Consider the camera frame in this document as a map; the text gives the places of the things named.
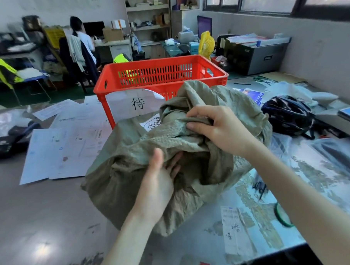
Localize black office chair with clothes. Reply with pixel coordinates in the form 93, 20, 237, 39
58, 34, 102, 96

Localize yellow green chair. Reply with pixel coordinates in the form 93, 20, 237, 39
0, 55, 52, 106

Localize black binder clips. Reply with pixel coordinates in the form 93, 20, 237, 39
252, 175, 268, 201

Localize red plastic basket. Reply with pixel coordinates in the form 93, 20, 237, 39
92, 54, 231, 130

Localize olive green garment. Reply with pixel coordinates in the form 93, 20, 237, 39
76, 76, 278, 241

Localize grey storage box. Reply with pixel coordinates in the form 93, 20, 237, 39
224, 36, 294, 76

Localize yellow desk fan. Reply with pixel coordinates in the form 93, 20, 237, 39
197, 30, 216, 61

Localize person's right hand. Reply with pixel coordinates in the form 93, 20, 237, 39
185, 103, 260, 160

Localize person's left forearm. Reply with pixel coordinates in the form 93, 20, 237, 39
93, 208, 158, 265

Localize green tape roll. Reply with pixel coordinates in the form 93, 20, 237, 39
274, 202, 295, 229

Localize person's right forearm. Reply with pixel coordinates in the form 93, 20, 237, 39
242, 136, 350, 265

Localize white paper label sheet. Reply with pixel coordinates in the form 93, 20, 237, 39
105, 87, 167, 123

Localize black handheld device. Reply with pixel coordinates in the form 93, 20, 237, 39
0, 121, 43, 159

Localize white printed paper sheet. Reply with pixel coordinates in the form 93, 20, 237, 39
32, 98, 80, 122
47, 122, 115, 180
17, 127, 79, 185

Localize person's left hand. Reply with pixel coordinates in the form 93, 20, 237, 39
128, 147, 186, 226

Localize black bicycle helmet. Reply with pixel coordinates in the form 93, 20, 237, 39
260, 94, 317, 142

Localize brown cardboard box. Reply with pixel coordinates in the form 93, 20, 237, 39
102, 26, 124, 43

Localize wooden shelf unit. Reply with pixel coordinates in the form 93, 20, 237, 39
123, 0, 173, 61

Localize blue printed booklet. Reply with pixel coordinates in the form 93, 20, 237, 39
239, 87, 265, 107

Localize computer monitor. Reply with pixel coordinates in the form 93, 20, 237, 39
197, 15, 213, 39

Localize white paper receipt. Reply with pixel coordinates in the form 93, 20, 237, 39
220, 204, 257, 257

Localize black monitor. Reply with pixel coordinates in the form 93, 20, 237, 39
83, 21, 106, 38

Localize white drawer desk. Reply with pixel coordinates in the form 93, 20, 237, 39
94, 39, 132, 64

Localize white plastic bag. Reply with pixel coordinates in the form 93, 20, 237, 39
261, 78, 339, 110

